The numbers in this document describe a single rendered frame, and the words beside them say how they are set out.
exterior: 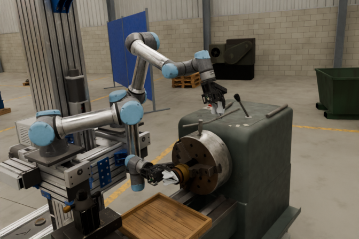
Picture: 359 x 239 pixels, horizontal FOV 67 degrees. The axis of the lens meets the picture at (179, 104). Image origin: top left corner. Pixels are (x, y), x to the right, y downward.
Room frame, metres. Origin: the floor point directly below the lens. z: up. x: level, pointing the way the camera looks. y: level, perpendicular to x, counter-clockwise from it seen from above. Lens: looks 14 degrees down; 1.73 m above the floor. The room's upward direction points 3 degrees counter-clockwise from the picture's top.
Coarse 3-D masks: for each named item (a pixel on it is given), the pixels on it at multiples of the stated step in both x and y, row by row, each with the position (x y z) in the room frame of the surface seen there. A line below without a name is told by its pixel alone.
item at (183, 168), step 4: (180, 164) 1.22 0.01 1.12; (184, 164) 1.24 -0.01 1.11; (176, 168) 1.19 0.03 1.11; (180, 168) 1.18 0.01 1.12; (184, 168) 1.19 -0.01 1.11; (176, 172) 1.16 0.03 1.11; (180, 172) 1.17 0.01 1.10; (184, 172) 1.18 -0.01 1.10; (188, 172) 1.19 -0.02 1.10; (180, 176) 1.16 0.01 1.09; (184, 176) 1.17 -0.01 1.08; (188, 176) 1.19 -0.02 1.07; (180, 180) 1.15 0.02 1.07; (184, 180) 1.17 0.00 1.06; (176, 184) 1.16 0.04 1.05
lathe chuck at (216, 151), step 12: (192, 144) 1.28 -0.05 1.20; (204, 144) 1.23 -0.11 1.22; (216, 144) 1.26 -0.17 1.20; (192, 156) 1.28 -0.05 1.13; (204, 156) 1.23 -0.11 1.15; (216, 156) 1.20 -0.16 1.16; (228, 168) 1.23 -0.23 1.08; (192, 180) 1.28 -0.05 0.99; (204, 180) 1.23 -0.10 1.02; (216, 180) 1.18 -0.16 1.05; (204, 192) 1.23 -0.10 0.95
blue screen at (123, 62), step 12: (144, 12) 6.36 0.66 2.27; (108, 24) 9.72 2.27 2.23; (120, 24) 8.31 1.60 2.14; (132, 24) 7.22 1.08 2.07; (144, 24) 6.42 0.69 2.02; (108, 36) 9.90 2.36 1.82; (120, 36) 8.45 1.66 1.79; (120, 48) 8.58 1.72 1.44; (120, 60) 8.73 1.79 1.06; (132, 60) 7.50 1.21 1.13; (120, 72) 8.87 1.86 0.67; (132, 72) 7.60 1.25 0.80; (144, 84) 6.75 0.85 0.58; (168, 108) 6.41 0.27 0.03
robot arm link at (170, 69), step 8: (128, 40) 1.61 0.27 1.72; (136, 40) 1.59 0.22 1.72; (128, 48) 1.59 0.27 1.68; (136, 48) 1.56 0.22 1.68; (144, 48) 1.53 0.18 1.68; (144, 56) 1.51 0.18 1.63; (152, 56) 1.47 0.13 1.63; (160, 56) 1.45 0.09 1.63; (152, 64) 1.47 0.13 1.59; (160, 64) 1.42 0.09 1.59; (168, 64) 1.36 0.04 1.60; (176, 64) 1.39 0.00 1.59; (184, 64) 1.42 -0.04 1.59; (168, 72) 1.35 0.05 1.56; (176, 72) 1.36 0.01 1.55; (184, 72) 1.41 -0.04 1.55
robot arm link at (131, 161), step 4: (128, 156) 1.36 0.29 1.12; (132, 156) 1.35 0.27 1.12; (136, 156) 1.35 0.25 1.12; (128, 160) 1.33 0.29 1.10; (132, 160) 1.32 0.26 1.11; (136, 160) 1.30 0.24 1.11; (128, 164) 1.33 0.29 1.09; (132, 164) 1.30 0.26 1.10; (136, 164) 1.29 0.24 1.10; (132, 168) 1.30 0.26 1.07; (132, 172) 1.31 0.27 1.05; (136, 172) 1.31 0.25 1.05
